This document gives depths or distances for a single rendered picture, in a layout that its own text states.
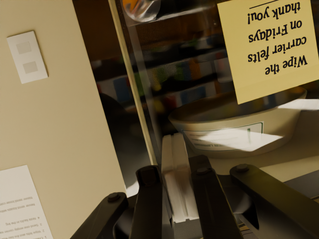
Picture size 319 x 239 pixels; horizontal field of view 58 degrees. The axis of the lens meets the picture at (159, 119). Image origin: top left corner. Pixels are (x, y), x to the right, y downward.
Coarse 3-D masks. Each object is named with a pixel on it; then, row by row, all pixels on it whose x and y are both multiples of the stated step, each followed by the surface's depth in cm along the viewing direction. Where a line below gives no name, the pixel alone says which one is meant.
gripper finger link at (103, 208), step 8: (120, 192) 14; (104, 200) 14; (112, 200) 13; (120, 200) 13; (96, 208) 13; (104, 208) 13; (112, 208) 13; (120, 208) 13; (88, 216) 13; (96, 216) 12; (104, 216) 12; (112, 216) 12; (120, 216) 13; (88, 224) 12; (96, 224) 12; (104, 224) 12; (112, 224) 12; (80, 232) 11; (88, 232) 11; (96, 232) 11; (104, 232) 11; (112, 232) 12
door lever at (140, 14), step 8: (128, 0) 19; (136, 0) 18; (144, 0) 16; (152, 0) 16; (128, 8) 19; (136, 8) 19; (144, 8) 19; (152, 8) 20; (136, 16) 19; (144, 16) 20; (152, 16) 20
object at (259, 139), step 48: (96, 0) 19; (192, 0) 20; (96, 48) 19; (144, 48) 20; (192, 48) 21; (144, 96) 21; (192, 96) 21; (288, 96) 23; (144, 144) 21; (192, 144) 22; (240, 144) 23; (288, 144) 24
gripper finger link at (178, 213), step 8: (168, 136) 21; (168, 144) 19; (168, 152) 17; (168, 160) 16; (168, 168) 15; (168, 176) 15; (176, 176) 15; (168, 184) 15; (176, 184) 15; (168, 192) 15; (176, 192) 15; (176, 200) 15; (176, 208) 15; (184, 208) 15; (176, 216) 15; (184, 216) 15
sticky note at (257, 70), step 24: (240, 0) 21; (264, 0) 22; (288, 0) 22; (240, 24) 21; (264, 24) 22; (288, 24) 22; (312, 24) 23; (240, 48) 22; (264, 48) 22; (288, 48) 22; (312, 48) 23; (240, 72) 22; (264, 72) 22; (288, 72) 23; (312, 72) 23; (240, 96) 22
